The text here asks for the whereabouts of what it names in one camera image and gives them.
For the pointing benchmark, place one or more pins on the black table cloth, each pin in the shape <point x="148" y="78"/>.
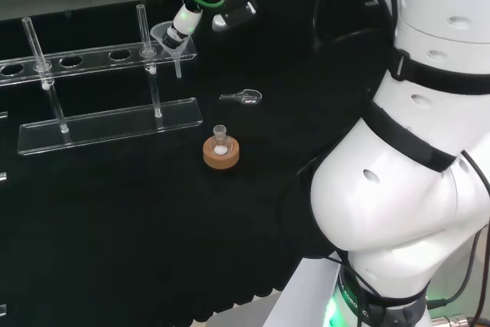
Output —
<point x="115" y="227"/>

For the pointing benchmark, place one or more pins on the clear plastic funnel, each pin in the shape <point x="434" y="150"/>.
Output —
<point x="174" y="51"/>

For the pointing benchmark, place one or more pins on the clear glass weighing funnel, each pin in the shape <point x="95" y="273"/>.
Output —
<point x="249" y="96"/>

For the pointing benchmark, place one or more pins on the clear acrylic funnel stand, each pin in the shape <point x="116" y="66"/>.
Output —
<point x="111" y="120"/>

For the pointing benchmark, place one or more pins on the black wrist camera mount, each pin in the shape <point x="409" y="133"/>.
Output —
<point x="237" y="5"/>

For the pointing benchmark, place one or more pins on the small round-bottom glass flask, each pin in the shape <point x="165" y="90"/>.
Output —
<point x="221" y="143"/>

